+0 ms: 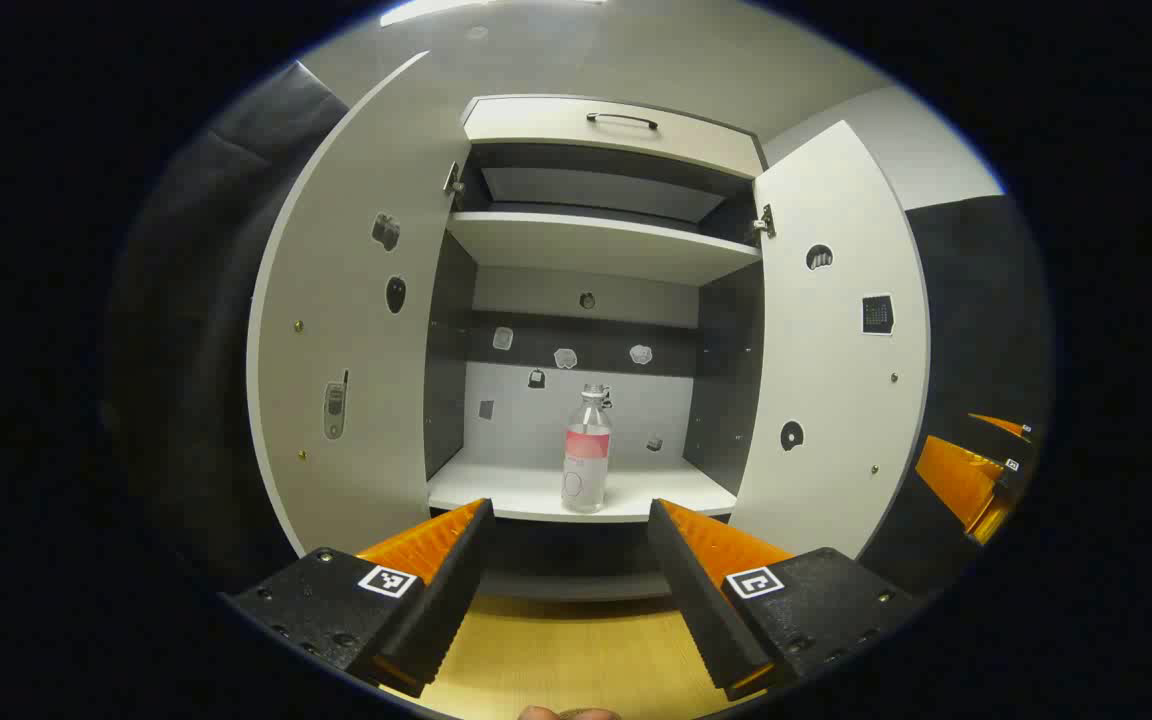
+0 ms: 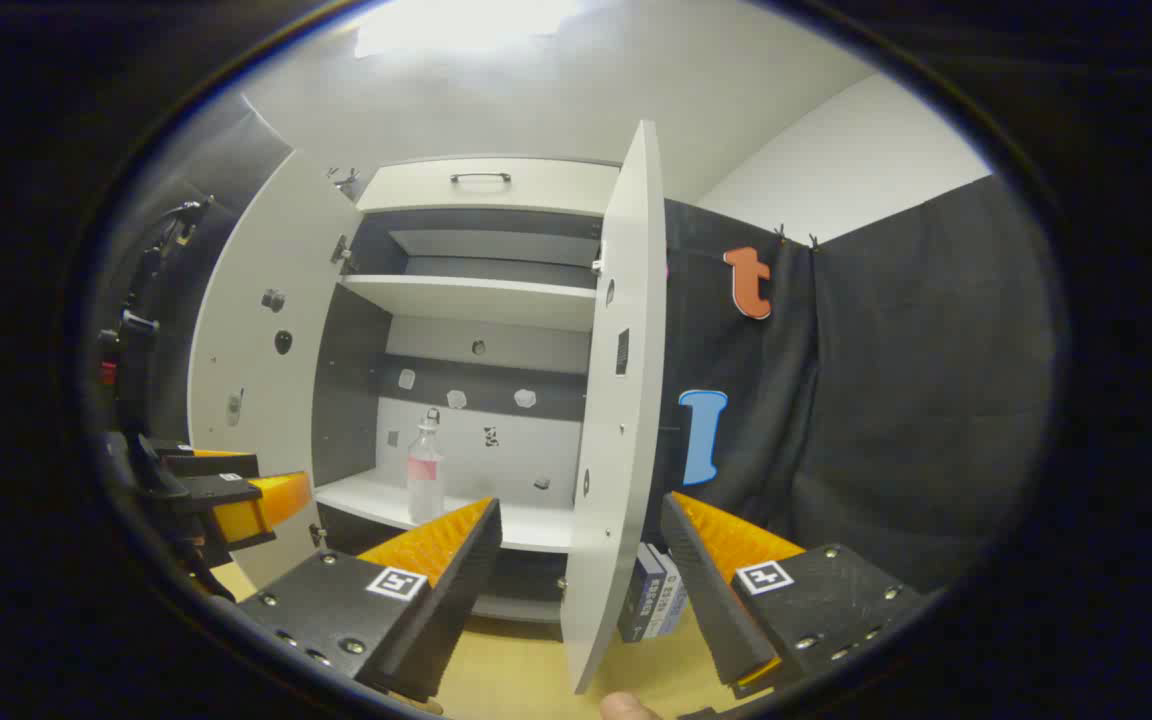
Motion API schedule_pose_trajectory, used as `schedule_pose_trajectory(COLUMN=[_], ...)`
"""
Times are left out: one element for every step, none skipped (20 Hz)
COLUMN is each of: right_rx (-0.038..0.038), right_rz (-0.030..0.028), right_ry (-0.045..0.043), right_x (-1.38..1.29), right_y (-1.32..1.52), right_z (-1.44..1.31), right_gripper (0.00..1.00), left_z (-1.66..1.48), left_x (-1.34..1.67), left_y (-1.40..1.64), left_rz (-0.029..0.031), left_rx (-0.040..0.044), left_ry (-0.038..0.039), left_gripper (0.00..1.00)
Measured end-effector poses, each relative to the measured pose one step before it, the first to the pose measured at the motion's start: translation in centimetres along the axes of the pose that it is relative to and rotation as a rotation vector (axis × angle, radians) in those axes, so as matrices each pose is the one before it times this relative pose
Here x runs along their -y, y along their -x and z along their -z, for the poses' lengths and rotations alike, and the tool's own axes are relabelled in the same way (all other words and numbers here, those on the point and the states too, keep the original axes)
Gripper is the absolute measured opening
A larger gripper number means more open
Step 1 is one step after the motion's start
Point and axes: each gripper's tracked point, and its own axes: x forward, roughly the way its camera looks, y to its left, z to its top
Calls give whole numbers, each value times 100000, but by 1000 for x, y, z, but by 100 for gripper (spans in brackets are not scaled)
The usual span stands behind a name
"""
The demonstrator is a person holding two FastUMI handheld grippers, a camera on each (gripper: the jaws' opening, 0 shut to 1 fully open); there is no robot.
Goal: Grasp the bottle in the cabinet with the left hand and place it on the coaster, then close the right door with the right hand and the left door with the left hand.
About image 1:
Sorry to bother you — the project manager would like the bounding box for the ceiling light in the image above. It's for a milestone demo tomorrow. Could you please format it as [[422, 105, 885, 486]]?
[[381, 0, 607, 27]]

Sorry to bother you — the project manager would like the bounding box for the white cabinet dark interior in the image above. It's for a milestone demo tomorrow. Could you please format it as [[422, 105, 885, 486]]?
[[423, 95, 769, 601]]

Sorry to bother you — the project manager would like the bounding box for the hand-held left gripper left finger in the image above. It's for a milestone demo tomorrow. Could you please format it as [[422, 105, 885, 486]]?
[[221, 497, 495, 699]]

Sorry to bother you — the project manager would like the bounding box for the white cabinet door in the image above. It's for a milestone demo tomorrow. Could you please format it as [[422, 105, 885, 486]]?
[[246, 50, 472, 559], [731, 120, 932, 559]]

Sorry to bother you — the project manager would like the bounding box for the black backdrop cloth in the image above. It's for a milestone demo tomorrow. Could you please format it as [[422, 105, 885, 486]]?
[[856, 195, 1054, 601], [104, 60, 349, 593]]

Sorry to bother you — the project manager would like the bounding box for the white cabinet shelf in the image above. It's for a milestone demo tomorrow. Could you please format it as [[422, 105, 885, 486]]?
[[446, 210, 763, 288]]

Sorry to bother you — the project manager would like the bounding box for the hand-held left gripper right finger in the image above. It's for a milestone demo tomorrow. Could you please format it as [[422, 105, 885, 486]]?
[[647, 497, 929, 702]]

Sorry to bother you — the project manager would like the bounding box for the white cabinet drawer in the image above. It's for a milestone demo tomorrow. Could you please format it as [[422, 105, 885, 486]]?
[[461, 95, 767, 179]]

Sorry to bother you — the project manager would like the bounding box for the clear bottle pink label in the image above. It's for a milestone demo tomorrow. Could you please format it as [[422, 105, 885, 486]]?
[[561, 383, 614, 515]]

